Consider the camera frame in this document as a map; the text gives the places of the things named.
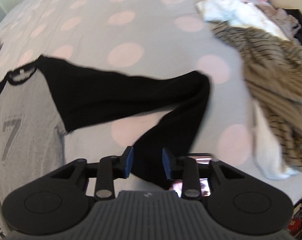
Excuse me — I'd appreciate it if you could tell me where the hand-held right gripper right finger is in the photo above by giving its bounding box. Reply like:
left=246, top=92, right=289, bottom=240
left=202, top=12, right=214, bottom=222
left=162, top=147, right=244, bottom=201

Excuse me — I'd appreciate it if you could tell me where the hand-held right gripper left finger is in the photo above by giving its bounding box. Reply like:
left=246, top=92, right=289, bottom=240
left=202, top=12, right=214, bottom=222
left=50, top=146, right=135, bottom=201

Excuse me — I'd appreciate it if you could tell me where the grey shirt with black sleeves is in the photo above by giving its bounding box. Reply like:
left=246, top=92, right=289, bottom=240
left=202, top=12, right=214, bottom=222
left=0, top=54, right=212, bottom=238

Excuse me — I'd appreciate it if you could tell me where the white ribbed garment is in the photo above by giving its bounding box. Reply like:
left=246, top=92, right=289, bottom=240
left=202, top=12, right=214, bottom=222
left=250, top=100, right=302, bottom=180

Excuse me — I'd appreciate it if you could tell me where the grey pink polka dot bedsheet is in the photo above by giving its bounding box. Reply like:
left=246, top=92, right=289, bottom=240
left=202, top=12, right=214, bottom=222
left=0, top=0, right=300, bottom=205

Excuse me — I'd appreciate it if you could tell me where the brown striped shirt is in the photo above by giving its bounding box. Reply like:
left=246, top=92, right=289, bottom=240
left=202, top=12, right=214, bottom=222
left=210, top=21, right=302, bottom=173

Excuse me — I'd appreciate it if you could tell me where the red printed box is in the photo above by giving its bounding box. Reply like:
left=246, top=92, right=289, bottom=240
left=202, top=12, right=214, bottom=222
left=287, top=217, right=302, bottom=232

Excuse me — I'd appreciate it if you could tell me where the white crumpled garment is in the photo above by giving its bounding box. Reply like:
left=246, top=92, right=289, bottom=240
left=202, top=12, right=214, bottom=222
left=195, top=0, right=290, bottom=41

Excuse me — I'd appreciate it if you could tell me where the beige crumpled garment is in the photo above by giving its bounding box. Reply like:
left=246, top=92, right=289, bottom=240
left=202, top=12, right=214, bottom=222
left=263, top=4, right=302, bottom=40

